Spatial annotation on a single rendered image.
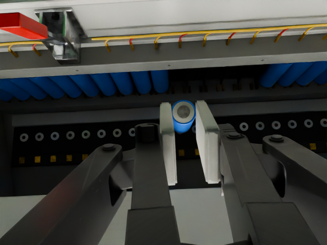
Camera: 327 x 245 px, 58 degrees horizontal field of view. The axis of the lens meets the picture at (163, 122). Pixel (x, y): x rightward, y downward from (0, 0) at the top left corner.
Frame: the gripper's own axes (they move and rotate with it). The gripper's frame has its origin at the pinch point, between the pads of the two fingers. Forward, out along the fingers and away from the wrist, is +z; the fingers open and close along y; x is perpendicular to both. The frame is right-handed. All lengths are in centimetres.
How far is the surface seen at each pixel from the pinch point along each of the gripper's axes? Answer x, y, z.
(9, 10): 8.5, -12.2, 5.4
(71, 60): 4.6, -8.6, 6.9
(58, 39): 6.2, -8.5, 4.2
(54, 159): -8.2, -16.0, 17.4
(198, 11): 7.7, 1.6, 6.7
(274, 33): 5.8, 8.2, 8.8
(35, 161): -8.3, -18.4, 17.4
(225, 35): 5.8, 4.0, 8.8
